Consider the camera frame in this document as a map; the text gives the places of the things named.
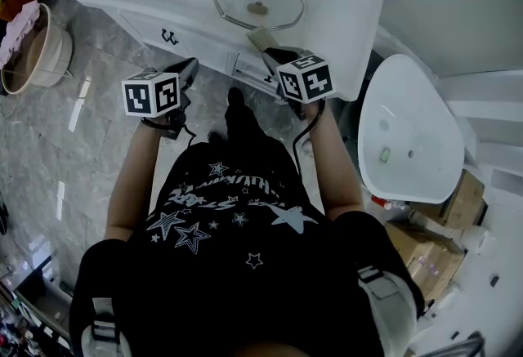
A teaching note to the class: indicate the person's left forearm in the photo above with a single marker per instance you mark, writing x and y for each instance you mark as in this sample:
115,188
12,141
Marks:
132,184

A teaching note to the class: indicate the yellow sponge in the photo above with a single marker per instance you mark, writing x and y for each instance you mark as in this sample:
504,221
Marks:
261,38

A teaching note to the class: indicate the black star-print T-shirt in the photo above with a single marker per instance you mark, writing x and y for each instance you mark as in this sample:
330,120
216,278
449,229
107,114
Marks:
245,286

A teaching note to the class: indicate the cardboard box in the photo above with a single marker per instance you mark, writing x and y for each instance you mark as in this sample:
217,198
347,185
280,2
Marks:
429,265
461,200

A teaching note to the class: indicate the person's black trouser leg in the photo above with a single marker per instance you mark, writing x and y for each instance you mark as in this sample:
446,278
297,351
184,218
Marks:
241,122

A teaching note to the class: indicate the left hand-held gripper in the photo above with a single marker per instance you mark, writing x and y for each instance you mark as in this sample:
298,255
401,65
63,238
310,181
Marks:
137,98

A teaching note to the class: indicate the person's right forearm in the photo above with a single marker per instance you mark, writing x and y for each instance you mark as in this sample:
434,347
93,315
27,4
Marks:
335,167

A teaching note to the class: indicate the white loose washbasin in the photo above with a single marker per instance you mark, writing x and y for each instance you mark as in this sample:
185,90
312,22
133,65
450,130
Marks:
408,122

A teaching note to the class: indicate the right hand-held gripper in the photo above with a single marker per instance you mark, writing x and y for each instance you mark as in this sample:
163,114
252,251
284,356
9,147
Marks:
310,81

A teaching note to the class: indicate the pink cloth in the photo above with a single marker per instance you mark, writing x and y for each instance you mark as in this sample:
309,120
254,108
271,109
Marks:
20,28

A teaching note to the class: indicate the beige round basket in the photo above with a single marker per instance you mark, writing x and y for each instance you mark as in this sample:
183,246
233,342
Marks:
45,57

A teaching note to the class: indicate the red-capped bottle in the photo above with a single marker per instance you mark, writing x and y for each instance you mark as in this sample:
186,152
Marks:
382,202

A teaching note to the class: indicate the grey metal bracket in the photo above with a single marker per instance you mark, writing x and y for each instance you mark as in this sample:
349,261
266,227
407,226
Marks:
457,347

